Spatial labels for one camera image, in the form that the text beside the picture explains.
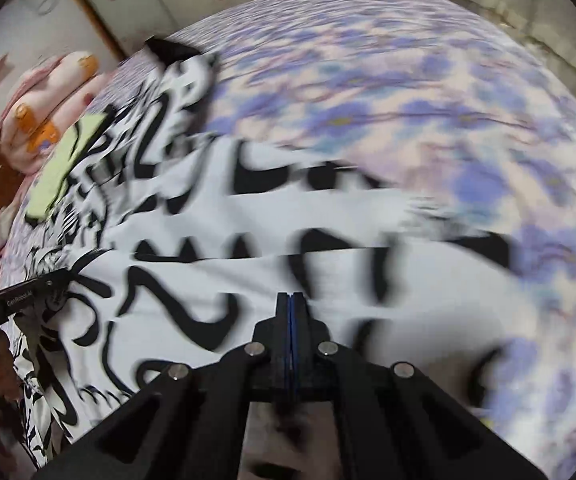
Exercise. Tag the folded green black garment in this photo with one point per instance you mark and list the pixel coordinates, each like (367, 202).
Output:
(53, 180)

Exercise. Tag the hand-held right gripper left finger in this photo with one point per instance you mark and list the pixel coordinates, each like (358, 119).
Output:
(284, 330)

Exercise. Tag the rolled pink bear quilt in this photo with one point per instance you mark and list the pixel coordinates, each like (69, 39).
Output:
(33, 110)

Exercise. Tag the white black printed jacket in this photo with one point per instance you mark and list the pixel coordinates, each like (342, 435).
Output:
(268, 220)

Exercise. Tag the beige covered furniture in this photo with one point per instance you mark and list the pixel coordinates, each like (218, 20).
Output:
(543, 20)

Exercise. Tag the purple cat print blanket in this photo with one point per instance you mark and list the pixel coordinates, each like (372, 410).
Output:
(393, 85)

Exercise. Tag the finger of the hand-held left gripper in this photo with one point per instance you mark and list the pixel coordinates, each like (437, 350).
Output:
(55, 280)

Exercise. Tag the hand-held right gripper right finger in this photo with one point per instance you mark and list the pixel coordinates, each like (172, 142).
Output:
(300, 340)

